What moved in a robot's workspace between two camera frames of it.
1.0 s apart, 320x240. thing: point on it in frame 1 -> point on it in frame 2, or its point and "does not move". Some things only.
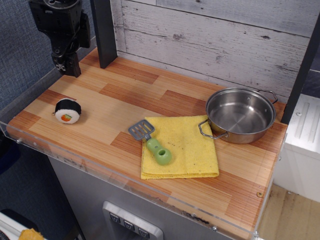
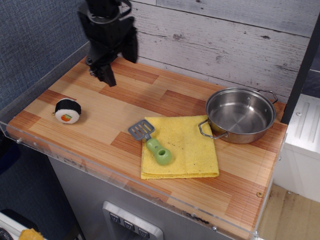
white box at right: [298, 166] does not move
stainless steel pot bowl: [243, 115] does not move
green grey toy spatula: [143, 129] does not move
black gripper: [66, 44] -> [99, 57]
